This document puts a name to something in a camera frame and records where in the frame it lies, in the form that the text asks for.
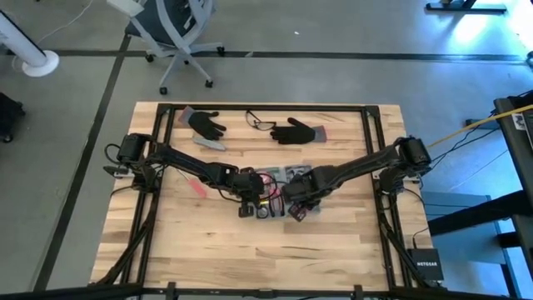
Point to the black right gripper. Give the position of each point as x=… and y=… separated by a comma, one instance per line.
x=306, y=185

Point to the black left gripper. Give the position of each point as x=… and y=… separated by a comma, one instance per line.
x=247, y=185

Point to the pink object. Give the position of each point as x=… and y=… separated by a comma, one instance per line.
x=266, y=179

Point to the grey plastic tool case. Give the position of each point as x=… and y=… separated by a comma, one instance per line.
x=317, y=208

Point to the black work glove grey cuff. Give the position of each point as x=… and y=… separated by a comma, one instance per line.
x=295, y=134
x=206, y=125

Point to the clear safety glasses black frame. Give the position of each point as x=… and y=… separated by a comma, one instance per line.
x=255, y=120

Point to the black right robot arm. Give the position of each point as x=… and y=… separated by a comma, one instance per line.
x=366, y=162

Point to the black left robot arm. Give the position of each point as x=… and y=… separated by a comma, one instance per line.
x=187, y=160

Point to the grey utility knife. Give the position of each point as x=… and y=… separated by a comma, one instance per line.
x=210, y=144

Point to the grey blue storage cabinet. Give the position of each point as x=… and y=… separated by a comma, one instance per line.
x=466, y=250

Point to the grey blue office chair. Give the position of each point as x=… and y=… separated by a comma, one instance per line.
x=166, y=16

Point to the black side desk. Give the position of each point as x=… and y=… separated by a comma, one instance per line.
x=520, y=175

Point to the white tower fan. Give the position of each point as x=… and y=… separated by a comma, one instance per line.
x=41, y=63

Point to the black desk foot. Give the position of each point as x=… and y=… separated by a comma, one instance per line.
x=466, y=6

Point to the black floor equipment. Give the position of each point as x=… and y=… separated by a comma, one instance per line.
x=10, y=114

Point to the black Netgear network switch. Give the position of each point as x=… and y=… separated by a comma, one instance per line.
x=426, y=264

